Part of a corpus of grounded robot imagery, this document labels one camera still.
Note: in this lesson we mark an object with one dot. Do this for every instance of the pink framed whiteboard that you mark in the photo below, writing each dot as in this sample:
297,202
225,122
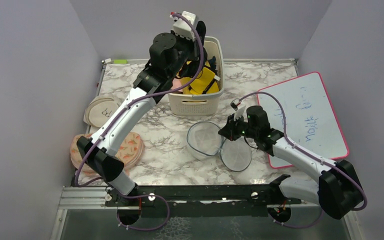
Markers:
303,104

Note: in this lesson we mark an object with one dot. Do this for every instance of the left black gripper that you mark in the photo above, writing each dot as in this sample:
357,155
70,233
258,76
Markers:
192,45

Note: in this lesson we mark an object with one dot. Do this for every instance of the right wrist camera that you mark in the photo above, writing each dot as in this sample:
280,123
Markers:
239,108

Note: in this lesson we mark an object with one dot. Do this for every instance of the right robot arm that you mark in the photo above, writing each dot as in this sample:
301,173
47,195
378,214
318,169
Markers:
336,187

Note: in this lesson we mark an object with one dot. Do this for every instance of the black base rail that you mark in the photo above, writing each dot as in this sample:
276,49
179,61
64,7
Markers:
194,201

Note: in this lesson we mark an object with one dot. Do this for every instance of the floral pink laundry bag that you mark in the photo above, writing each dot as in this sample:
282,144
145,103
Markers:
130,151

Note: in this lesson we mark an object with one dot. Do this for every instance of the cream laundry basket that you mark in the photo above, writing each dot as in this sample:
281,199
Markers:
202,104

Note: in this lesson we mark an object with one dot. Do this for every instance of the dark garment in basket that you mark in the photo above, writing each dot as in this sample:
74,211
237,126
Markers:
213,64

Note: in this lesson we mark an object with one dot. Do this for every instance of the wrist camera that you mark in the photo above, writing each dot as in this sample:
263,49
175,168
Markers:
183,25
239,108

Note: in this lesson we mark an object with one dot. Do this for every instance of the pink garment in basket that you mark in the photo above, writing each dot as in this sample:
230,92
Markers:
176,83

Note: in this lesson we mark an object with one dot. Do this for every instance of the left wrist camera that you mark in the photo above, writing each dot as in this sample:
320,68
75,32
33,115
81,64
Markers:
183,25

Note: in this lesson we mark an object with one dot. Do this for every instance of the black bra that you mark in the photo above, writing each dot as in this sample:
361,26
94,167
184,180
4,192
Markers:
190,68

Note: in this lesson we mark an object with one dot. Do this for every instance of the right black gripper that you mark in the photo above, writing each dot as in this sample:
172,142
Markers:
229,130

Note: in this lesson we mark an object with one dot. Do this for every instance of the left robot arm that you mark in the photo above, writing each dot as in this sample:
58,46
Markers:
98,151

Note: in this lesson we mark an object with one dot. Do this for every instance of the green tape piece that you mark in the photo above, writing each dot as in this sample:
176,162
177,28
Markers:
120,61

